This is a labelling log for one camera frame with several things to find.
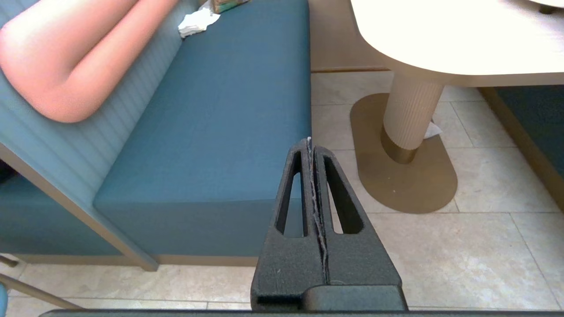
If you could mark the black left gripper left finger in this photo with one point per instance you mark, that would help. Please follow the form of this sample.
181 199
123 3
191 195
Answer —
286 268

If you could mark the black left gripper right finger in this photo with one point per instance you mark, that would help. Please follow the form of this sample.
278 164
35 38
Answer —
361 268

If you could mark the dark blue adjoining bench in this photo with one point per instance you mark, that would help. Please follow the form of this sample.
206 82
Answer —
44 220

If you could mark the crumpled white tissue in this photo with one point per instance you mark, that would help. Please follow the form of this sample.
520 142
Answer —
196 24

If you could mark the pink bolster cushion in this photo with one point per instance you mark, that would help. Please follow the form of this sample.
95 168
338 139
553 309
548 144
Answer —
66 57

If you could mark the printed snack bag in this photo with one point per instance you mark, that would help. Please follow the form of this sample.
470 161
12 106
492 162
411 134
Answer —
227 5

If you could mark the bronze table pedestal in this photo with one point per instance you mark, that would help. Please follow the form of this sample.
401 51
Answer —
410 127

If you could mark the thin beige metal rod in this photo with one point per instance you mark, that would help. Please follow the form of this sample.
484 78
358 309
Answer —
39 291

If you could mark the blue booth sofa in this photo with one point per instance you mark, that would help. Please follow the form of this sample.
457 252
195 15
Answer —
211 132
537 123

